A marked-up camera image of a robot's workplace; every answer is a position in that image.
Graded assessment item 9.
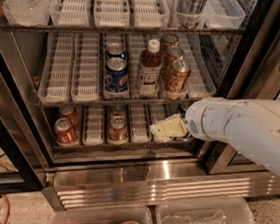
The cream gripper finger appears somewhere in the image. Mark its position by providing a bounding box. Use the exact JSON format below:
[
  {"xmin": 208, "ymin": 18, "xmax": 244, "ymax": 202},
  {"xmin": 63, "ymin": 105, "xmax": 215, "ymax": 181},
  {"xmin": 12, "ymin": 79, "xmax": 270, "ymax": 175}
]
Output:
[{"xmin": 149, "ymin": 113, "xmax": 187, "ymax": 138}]

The brown tea bottle white cap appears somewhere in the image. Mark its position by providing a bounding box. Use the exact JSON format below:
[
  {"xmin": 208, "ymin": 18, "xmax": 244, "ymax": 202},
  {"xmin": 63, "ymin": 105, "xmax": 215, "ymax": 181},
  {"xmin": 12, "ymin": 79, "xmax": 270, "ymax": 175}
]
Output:
[{"xmin": 136, "ymin": 38, "xmax": 163, "ymax": 96}]

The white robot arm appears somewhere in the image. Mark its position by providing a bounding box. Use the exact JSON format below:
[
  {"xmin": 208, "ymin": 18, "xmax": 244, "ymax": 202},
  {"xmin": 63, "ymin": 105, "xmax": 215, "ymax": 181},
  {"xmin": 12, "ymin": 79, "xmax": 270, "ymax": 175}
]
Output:
[{"xmin": 149, "ymin": 97, "xmax": 280, "ymax": 177}]

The fridge glass door right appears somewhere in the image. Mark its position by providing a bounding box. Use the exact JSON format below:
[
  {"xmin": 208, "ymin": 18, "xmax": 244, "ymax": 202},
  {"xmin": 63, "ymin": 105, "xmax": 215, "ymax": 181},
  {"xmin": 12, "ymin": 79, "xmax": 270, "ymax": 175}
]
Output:
[{"xmin": 204, "ymin": 0, "xmax": 280, "ymax": 182}]

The fridge glass door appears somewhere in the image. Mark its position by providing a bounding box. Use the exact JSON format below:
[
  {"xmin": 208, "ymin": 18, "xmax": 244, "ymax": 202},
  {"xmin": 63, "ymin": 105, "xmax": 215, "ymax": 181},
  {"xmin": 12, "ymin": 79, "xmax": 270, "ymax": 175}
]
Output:
[
  {"xmin": 204, "ymin": 0, "xmax": 280, "ymax": 182},
  {"xmin": 0, "ymin": 49, "xmax": 59, "ymax": 204}
]

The steel fridge bottom grille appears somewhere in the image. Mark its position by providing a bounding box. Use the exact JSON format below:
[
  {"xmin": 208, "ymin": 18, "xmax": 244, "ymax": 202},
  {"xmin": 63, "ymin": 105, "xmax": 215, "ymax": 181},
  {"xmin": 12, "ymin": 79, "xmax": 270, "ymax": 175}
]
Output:
[{"xmin": 42, "ymin": 160, "xmax": 280, "ymax": 211}]

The tall plaid can top shelf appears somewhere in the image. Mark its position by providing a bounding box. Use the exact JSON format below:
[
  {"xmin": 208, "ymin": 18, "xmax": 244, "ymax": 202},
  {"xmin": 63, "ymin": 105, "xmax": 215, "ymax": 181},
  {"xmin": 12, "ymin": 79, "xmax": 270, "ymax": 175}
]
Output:
[{"xmin": 174, "ymin": 0, "xmax": 207, "ymax": 29}]

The fridge glass door left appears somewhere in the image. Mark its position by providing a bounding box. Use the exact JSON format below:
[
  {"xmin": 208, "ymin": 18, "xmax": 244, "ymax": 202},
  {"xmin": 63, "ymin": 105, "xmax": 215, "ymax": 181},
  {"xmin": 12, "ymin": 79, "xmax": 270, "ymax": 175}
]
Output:
[{"xmin": 0, "ymin": 49, "xmax": 59, "ymax": 204}]

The rear dark blue can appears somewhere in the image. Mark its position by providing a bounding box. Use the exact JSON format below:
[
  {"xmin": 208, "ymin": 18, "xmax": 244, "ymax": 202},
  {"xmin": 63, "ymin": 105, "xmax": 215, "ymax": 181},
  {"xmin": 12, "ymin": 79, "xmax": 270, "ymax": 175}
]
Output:
[{"xmin": 177, "ymin": 103, "xmax": 190, "ymax": 117}]

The front gold soda can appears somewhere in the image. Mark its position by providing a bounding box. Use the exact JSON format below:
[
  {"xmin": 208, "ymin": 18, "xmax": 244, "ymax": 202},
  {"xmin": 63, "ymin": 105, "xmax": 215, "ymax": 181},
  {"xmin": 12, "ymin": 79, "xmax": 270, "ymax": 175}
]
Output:
[{"xmin": 165, "ymin": 59, "xmax": 190, "ymax": 93}]

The gold soda can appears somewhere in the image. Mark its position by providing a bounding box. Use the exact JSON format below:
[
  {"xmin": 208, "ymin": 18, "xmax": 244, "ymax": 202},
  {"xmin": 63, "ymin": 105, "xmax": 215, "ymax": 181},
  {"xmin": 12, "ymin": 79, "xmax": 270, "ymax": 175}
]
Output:
[
  {"xmin": 161, "ymin": 45, "xmax": 184, "ymax": 80},
  {"xmin": 160, "ymin": 34, "xmax": 179, "ymax": 53},
  {"xmin": 165, "ymin": 59, "xmax": 190, "ymax": 93}
]

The front brown soda can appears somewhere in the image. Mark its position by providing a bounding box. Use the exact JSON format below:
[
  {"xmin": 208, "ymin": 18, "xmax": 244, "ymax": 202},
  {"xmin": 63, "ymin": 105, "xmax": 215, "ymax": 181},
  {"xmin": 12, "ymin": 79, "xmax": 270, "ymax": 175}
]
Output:
[{"xmin": 108, "ymin": 116, "xmax": 125, "ymax": 142}]

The brown soda can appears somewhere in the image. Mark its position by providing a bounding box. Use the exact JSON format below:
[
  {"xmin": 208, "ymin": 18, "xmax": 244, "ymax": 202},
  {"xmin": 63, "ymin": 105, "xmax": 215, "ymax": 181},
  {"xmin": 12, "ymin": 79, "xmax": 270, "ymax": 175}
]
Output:
[
  {"xmin": 109, "ymin": 105, "xmax": 126, "ymax": 117},
  {"xmin": 108, "ymin": 116, "xmax": 125, "ymax": 142}
]

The rear brown soda can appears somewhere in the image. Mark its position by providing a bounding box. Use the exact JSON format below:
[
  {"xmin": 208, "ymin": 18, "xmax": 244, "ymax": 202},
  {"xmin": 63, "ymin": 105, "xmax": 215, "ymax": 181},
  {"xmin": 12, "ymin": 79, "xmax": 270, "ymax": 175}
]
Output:
[{"xmin": 109, "ymin": 105, "xmax": 126, "ymax": 117}]

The middle gold soda can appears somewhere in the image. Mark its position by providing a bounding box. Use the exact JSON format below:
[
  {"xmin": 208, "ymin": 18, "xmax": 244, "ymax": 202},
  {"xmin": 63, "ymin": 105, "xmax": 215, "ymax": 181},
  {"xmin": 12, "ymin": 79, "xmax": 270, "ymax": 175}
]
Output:
[{"xmin": 161, "ymin": 45, "xmax": 184, "ymax": 80}]

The front blue Pepsi can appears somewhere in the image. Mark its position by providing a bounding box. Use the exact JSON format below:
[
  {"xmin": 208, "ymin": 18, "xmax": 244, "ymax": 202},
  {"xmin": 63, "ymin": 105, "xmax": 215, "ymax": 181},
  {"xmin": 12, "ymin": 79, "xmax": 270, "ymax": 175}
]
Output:
[{"xmin": 105, "ymin": 57, "xmax": 128, "ymax": 93}]

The blue pepsi can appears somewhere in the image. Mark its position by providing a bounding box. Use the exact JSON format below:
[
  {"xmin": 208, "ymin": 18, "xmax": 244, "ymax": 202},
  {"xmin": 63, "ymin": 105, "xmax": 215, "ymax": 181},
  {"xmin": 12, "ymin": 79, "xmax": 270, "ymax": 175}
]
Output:
[
  {"xmin": 105, "ymin": 57, "xmax": 128, "ymax": 93},
  {"xmin": 105, "ymin": 43, "xmax": 127, "ymax": 60}
]

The rear gold soda can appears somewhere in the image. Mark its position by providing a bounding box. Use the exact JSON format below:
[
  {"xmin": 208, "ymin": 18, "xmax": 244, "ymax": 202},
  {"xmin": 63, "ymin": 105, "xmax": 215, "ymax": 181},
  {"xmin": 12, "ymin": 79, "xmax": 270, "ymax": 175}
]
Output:
[{"xmin": 160, "ymin": 34, "xmax": 179, "ymax": 53}]

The rear blue Pepsi can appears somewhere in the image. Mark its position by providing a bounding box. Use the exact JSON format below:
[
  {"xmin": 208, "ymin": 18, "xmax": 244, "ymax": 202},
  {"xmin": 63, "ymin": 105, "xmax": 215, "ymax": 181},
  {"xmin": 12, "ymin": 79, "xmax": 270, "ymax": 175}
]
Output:
[{"xmin": 105, "ymin": 43, "xmax": 127, "ymax": 60}]

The clear bin with meat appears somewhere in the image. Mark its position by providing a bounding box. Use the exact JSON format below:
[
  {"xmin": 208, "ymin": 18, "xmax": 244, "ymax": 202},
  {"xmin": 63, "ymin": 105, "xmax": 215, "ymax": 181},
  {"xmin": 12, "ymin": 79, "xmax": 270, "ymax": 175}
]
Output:
[{"xmin": 47, "ymin": 204, "xmax": 153, "ymax": 224}]

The rear orange soda can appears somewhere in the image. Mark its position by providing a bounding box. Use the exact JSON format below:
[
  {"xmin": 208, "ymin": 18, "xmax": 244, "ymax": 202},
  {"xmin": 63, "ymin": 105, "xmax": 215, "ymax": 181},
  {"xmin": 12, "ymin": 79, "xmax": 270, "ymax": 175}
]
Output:
[{"xmin": 59, "ymin": 105, "xmax": 79, "ymax": 127}]

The orange soda can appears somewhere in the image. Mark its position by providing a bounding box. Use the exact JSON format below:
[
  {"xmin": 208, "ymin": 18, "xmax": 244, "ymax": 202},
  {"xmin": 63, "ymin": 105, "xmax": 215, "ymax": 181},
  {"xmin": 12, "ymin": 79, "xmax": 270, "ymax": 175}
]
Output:
[
  {"xmin": 54, "ymin": 117, "xmax": 78, "ymax": 145},
  {"xmin": 59, "ymin": 105, "xmax": 79, "ymax": 127}
]

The front orange soda can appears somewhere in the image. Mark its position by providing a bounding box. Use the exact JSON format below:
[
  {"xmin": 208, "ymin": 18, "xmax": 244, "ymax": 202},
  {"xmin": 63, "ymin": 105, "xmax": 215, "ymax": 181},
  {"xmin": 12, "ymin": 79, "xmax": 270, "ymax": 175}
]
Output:
[{"xmin": 54, "ymin": 117, "xmax": 78, "ymax": 145}]

